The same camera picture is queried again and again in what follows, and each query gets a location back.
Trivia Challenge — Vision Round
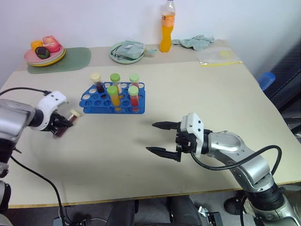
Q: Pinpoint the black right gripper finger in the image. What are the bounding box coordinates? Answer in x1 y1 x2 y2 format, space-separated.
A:
151 121 182 131
145 146 182 163

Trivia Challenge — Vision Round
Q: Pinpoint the pink plate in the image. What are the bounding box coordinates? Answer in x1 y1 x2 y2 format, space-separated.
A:
24 44 65 65

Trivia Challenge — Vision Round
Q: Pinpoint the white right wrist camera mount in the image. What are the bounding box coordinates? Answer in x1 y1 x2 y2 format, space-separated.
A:
181 112 205 158

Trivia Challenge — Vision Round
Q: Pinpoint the grey-green pouch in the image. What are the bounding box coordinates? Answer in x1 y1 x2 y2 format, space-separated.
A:
114 41 145 60

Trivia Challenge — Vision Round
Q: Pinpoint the yellow plate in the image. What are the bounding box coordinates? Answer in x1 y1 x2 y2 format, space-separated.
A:
26 48 66 67

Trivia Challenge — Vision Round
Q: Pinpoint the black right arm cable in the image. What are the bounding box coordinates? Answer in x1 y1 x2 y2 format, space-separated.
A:
190 145 283 176

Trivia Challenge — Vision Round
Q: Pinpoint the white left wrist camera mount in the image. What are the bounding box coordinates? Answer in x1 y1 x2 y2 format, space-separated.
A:
35 90 69 131

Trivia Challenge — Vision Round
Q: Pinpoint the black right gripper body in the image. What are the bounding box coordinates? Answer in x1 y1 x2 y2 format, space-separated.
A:
175 121 198 154

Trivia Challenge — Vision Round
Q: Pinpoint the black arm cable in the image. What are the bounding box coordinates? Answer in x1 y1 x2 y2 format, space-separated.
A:
190 145 283 176
0 87 64 222

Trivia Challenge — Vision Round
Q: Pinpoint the orange drink plastic bottle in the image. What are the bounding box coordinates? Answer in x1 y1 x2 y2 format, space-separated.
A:
159 0 177 53

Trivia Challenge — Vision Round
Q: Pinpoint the green-capped orange test tube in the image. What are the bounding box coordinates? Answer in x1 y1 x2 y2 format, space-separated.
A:
106 85 122 112

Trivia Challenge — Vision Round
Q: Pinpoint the orange toy fruit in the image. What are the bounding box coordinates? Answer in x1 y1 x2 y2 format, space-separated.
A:
30 40 44 51

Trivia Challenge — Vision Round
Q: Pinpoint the dark rounded shape under table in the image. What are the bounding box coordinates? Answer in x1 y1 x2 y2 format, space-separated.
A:
166 195 203 226

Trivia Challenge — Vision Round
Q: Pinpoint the pale green plate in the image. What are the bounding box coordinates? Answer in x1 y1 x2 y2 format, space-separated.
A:
108 40 147 65

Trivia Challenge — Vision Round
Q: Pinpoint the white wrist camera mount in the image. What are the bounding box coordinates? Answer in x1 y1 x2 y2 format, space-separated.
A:
181 112 205 158
35 90 69 131

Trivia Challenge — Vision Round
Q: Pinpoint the pink toy peach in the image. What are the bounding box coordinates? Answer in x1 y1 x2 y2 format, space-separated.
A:
42 35 61 53

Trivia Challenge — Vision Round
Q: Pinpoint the green placemat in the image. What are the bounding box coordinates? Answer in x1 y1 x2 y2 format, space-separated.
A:
26 47 92 74

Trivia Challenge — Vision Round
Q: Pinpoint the dark purple toy fruit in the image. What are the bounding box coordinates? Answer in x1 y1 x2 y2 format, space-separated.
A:
34 46 51 59

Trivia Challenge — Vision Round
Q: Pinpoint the blue ribbed cup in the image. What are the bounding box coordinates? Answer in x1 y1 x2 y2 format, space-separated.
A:
256 72 277 91

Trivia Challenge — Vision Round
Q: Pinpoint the cream-capped dark red test tube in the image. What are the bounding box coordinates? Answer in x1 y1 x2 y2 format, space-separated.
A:
90 73 106 94
53 109 82 138

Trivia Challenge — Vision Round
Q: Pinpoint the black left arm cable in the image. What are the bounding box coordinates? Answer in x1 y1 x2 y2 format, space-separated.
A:
0 87 64 222

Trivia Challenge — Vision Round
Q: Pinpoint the clear zip plastic bag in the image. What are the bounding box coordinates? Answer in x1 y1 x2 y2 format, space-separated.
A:
196 46 243 68

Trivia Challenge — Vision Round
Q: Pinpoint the blue test tube rack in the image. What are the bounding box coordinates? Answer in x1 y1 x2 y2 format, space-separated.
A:
79 81 146 115

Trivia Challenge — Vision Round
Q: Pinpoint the black carbon-pattern case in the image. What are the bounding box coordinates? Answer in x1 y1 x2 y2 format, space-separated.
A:
265 39 301 112

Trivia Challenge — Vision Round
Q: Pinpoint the crumpled green cloth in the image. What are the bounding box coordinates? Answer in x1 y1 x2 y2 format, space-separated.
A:
171 34 216 51

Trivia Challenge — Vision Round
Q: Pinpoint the green-capped red test tube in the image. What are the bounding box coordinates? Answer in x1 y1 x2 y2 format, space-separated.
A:
129 73 140 89
127 85 141 113

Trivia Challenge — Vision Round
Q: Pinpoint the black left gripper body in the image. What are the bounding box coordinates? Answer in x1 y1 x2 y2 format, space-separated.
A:
46 111 64 137

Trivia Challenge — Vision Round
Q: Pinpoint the green-capped pale yellow test tube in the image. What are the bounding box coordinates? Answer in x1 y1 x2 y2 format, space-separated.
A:
110 73 123 94

